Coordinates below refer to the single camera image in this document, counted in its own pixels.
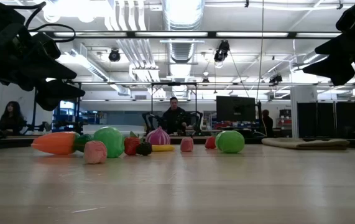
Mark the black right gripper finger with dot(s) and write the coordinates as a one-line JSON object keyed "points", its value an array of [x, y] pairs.
{"points": [[335, 70], [340, 45]]}

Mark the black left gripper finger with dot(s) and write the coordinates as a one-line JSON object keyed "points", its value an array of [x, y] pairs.
{"points": [[49, 70], [56, 93]]}

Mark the orange toy carrot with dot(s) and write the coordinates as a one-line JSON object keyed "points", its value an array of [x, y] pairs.
{"points": [[56, 143]]}

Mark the pink toy fruit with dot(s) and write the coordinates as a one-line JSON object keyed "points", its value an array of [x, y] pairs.
{"points": [[95, 152], [186, 144]]}

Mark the green toy cabbage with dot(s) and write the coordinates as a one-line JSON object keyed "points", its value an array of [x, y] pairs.
{"points": [[110, 140]]}

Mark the purple toy onion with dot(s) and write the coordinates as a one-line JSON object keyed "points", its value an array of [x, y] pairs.
{"points": [[158, 137]]}

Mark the yellow toy banana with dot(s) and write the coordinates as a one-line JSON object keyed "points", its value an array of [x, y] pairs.
{"points": [[164, 148]]}

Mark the round green toy fruit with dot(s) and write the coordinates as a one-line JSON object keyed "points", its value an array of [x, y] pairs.
{"points": [[230, 141]]}

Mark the small red toy tomato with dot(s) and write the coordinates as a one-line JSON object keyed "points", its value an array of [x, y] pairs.
{"points": [[209, 143]]}

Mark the black background robot arm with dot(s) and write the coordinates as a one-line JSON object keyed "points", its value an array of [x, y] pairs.
{"points": [[149, 121], [196, 119]]}

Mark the blue shelf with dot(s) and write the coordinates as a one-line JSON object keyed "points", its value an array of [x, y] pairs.
{"points": [[66, 116]]}

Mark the black room partition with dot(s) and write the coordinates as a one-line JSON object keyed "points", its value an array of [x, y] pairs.
{"points": [[329, 118]]}

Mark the person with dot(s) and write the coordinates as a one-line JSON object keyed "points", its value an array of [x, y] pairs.
{"points": [[268, 124], [174, 119], [11, 119]]}

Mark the beige folded cloth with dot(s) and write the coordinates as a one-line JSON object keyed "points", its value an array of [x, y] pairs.
{"points": [[304, 143]]}

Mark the red toy strawberry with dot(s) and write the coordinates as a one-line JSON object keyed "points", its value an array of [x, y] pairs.
{"points": [[131, 146]]}

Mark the dark toy blackberry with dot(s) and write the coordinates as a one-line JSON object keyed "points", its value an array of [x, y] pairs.
{"points": [[144, 148]]}

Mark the black monitor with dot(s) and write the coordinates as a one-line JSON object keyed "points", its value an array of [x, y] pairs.
{"points": [[235, 109]]}

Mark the black hanging ceiling camera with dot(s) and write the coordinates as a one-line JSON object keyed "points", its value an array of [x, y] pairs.
{"points": [[221, 51], [276, 79], [114, 55]]}

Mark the black table edge rail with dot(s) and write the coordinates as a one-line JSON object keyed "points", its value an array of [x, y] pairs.
{"points": [[6, 141]]}

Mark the black overhead rail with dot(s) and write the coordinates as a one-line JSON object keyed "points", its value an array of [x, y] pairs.
{"points": [[211, 34]]}

